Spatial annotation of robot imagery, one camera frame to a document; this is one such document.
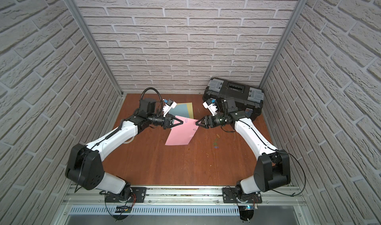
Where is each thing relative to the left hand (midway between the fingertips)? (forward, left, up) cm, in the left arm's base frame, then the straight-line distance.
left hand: (183, 121), depth 75 cm
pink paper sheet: (-4, +1, -6) cm, 7 cm away
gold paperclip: (+4, -22, -22) cm, 31 cm away
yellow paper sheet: (+28, -3, -23) cm, 37 cm away
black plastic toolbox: (+22, -42, -5) cm, 48 cm away
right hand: (+1, -10, -3) cm, 10 cm away
